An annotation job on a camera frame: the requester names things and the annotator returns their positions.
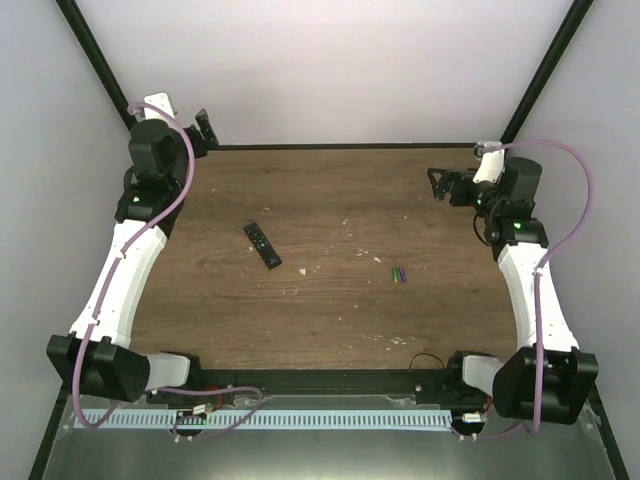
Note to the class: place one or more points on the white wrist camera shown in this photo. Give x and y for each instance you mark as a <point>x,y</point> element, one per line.
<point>490,155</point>
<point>163,106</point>

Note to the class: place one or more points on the black remote control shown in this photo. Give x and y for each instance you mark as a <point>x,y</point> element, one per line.
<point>262,245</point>

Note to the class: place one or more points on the black frame post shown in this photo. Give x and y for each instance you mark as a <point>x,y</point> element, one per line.
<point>89,45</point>
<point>560,42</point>

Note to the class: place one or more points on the light blue slotted cable duct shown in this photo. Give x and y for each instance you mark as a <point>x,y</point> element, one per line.
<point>401,420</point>

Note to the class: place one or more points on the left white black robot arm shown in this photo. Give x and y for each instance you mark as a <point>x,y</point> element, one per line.
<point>95,357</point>

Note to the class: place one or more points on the black left frame post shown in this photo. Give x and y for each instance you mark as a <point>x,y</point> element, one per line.
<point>89,45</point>

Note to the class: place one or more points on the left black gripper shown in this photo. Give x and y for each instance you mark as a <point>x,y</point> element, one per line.
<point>201,148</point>

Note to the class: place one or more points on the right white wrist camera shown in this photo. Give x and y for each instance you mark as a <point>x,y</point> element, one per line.
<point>490,155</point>

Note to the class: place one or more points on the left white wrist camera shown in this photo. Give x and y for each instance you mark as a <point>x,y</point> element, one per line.
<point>163,106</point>

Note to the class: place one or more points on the black right frame post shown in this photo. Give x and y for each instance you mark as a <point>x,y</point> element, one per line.
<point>560,42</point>

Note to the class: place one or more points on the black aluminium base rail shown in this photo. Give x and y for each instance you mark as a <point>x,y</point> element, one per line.
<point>427,386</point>

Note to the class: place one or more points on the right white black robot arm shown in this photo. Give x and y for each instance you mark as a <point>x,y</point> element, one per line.
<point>548,378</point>

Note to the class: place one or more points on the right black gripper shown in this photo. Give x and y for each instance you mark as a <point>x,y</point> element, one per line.
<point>461,180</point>

